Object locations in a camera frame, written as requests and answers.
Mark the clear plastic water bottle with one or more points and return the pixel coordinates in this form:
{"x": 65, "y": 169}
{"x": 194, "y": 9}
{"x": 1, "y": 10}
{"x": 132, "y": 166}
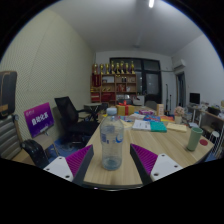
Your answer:
{"x": 111, "y": 140}

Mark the white booklet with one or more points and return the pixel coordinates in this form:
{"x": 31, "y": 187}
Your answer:
{"x": 141, "y": 125}

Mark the black computer monitor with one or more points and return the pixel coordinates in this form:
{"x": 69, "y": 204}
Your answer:
{"x": 194, "y": 98}

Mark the grey striped office chair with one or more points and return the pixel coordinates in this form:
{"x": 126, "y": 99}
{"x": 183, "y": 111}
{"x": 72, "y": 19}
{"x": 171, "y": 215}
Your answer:
{"x": 8, "y": 133}

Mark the white wall air conditioner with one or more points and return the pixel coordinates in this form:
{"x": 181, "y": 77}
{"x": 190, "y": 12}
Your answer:
{"x": 180, "y": 64}

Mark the blue book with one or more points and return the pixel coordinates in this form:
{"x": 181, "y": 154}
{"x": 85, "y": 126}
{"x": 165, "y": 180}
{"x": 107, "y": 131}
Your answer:
{"x": 152, "y": 118}

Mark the orange carton box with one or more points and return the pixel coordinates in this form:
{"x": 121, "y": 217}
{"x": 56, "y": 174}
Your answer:
{"x": 160, "y": 109}

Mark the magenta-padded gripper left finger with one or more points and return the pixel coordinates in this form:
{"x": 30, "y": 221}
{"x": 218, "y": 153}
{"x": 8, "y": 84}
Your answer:
{"x": 77, "y": 159}

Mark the pink book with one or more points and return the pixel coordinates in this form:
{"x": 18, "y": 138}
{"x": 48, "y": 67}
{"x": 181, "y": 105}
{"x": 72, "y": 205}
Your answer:
{"x": 146, "y": 112}

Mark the teal book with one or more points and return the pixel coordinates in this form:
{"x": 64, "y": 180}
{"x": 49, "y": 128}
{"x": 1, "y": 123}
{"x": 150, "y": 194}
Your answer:
{"x": 158, "y": 126}

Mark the wooden shelf unit with trophies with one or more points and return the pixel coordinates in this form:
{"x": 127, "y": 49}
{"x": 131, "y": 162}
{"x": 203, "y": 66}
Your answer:
{"x": 113, "y": 87}

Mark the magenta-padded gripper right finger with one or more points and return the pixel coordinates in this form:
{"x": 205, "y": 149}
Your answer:
{"x": 146, "y": 159}

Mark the pink flower bouquet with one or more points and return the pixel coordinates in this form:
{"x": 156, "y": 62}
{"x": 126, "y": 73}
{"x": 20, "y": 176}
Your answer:
{"x": 179, "y": 112}

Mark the purple sign board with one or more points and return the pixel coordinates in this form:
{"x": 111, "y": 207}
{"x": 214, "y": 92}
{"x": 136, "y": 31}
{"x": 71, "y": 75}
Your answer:
{"x": 39, "y": 120}

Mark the small round table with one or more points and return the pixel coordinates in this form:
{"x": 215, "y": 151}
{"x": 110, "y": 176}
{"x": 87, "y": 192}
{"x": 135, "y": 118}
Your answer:
{"x": 92, "y": 105}

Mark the white round stool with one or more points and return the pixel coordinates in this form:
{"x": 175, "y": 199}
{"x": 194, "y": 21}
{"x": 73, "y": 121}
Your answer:
{"x": 214, "y": 136}

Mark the ceiling tube light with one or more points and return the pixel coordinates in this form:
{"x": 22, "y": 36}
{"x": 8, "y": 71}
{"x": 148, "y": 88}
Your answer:
{"x": 151, "y": 3}

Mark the orange book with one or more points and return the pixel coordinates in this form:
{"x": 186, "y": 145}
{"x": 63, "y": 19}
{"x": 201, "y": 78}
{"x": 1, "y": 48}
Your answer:
{"x": 167, "y": 118}

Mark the black framed glass door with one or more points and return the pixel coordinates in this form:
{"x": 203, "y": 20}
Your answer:
{"x": 150, "y": 80}

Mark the long wooden side desk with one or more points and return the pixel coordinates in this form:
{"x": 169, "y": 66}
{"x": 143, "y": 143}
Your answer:
{"x": 211, "y": 116}

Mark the pale yellow folder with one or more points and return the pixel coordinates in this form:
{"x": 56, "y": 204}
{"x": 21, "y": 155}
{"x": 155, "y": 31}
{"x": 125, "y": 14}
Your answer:
{"x": 176, "y": 127}

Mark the black office chair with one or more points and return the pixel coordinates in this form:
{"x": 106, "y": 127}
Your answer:
{"x": 68, "y": 115}

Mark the yellow gift box red ribbon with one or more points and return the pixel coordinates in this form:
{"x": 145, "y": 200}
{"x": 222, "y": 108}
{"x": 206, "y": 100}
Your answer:
{"x": 124, "y": 109}

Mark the light green cup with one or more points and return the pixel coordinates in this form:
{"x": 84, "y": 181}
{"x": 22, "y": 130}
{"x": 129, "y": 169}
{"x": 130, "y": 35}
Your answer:
{"x": 194, "y": 139}

